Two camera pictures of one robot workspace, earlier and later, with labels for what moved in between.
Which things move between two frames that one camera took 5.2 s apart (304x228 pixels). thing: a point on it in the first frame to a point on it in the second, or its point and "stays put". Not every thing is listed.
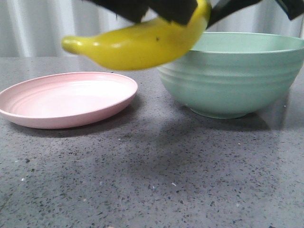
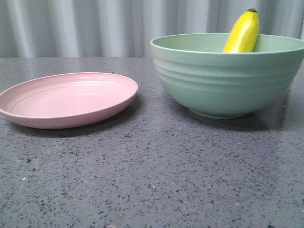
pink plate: [51, 100] stays put
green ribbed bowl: [229, 75] stays put
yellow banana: [152, 42] to [244, 33]
